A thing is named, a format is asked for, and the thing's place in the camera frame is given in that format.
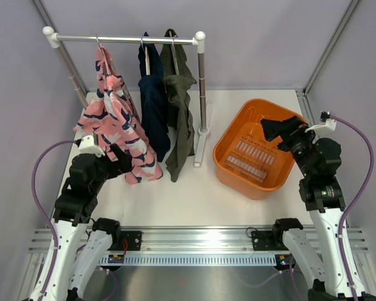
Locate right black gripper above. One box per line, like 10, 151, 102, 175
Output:
261, 115, 319, 178

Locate pink patterned shorts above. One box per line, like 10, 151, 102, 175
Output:
74, 48, 163, 185

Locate navy blue shorts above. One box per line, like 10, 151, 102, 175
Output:
138, 43, 170, 162

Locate olive green shorts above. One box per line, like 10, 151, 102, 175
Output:
160, 45, 196, 182

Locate pink hanger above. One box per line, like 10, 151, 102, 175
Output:
95, 36, 112, 71

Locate grey hanger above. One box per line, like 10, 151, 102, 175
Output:
169, 30, 180, 75

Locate beige hanger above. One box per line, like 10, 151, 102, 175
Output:
141, 38, 150, 75

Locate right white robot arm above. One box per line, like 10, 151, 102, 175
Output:
261, 112, 376, 300

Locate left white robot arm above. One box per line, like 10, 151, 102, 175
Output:
29, 144, 132, 300

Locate orange plastic basket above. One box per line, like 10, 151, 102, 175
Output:
213, 98, 303, 200

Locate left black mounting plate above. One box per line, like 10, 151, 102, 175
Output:
110, 231, 142, 252

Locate black mounting plate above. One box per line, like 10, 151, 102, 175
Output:
251, 230, 285, 251
110, 231, 142, 252

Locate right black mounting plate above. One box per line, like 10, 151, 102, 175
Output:
251, 230, 285, 251

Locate white and steel clothes rack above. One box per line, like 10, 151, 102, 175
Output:
43, 26, 212, 167

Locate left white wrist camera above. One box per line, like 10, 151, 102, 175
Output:
75, 133, 105, 157

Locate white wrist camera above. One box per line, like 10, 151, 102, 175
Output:
305, 111, 337, 135
75, 133, 105, 157

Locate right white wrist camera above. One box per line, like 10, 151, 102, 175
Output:
305, 111, 337, 135

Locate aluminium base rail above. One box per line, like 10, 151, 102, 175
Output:
28, 225, 369, 255

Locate white slotted cable duct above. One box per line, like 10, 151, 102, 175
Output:
99, 254, 277, 267

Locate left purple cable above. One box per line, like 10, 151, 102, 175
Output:
31, 140, 82, 297

